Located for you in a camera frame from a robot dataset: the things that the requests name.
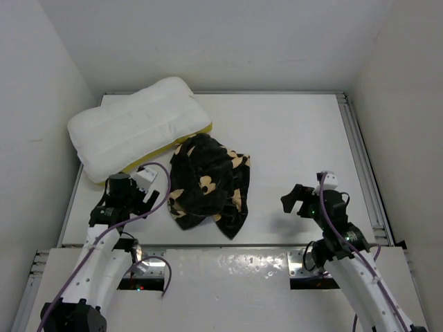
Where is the white pillow with yellow edge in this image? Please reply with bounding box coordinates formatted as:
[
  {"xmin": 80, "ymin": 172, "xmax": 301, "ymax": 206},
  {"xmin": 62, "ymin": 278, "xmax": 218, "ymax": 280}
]
[{"xmin": 67, "ymin": 77, "xmax": 213, "ymax": 183}]

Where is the black pillowcase with beige flowers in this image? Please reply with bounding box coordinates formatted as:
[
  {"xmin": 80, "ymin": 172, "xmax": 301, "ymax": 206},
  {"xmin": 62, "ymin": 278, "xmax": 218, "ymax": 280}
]
[{"xmin": 168, "ymin": 133, "xmax": 251, "ymax": 240}]

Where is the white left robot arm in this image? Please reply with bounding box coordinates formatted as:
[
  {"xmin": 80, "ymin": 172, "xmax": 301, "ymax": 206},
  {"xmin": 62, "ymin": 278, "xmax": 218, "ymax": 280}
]
[{"xmin": 37, "ymin": 167, "xmax": 159, "ymax": 331}]

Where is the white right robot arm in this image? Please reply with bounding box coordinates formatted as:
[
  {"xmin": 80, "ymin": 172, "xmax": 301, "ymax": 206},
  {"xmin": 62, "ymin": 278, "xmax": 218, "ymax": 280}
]
[{"xmin": 280, "ymin": 184, "xmax": 426, "ymax": 331}]

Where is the white front cover board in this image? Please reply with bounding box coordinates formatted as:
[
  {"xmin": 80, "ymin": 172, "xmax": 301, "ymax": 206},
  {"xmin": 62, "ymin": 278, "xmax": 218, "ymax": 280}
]
[{"xmin": 22, "ymin": 247, "xmax": 433, "ymax": 332}]

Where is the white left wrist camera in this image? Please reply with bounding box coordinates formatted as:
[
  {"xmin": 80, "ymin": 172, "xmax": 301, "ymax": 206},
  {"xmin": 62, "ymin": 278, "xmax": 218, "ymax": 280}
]
[{"xmin": 132, "ymin": 166, "xmax": 158, "ymax": 192}]

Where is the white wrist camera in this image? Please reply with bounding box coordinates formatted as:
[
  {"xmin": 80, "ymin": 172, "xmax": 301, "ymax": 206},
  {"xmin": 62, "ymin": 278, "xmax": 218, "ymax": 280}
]
[
  {"xmin": 132, "ymin": 166, "xmax": 158, "ymax": 192},
  {"xmin": 314, "ymin": 171, "xmax": 338, "ymax": 194}
]

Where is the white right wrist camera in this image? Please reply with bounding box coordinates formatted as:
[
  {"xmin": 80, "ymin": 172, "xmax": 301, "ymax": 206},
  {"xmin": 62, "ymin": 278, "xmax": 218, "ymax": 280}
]
[{"xmin": 314, "ymin": 171, "xmax": 338, "ymax": 194}]

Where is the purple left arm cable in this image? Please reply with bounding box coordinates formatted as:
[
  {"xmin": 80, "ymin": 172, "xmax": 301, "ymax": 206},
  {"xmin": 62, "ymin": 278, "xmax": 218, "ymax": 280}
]
[{"xmin": 35, "ymin": 161, "xmax": 174, "ymax": 332}]

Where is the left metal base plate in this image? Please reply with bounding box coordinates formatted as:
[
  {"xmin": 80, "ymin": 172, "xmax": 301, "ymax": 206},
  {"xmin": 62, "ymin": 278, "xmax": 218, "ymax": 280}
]
[{"xmin": 124, "ymin": 250, "xmax": 166, "ymax": 279}]

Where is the metal base plate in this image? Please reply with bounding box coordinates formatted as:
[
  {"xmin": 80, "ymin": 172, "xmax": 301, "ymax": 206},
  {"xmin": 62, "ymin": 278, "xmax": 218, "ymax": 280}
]
[
  {"xmin": 124, "ymin": 250, "xmax": 166, "ymax": 279},
  {"xmin": 287, "ymin": 247, "xmax": 330, "ymax": 279}
]

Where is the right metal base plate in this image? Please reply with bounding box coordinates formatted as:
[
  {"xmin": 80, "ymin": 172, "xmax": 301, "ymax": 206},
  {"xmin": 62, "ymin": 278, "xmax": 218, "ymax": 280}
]
[{"xmin": 287, "ymin": 247, "xmax": 330, "ymax": 279}]

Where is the aluminium rail right side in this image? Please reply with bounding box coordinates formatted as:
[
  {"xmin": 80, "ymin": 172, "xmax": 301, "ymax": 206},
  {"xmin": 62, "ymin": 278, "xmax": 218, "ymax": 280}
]
[{"xmin": 336, "ymin": 93, "xmax": 395, "ymax": 246}]

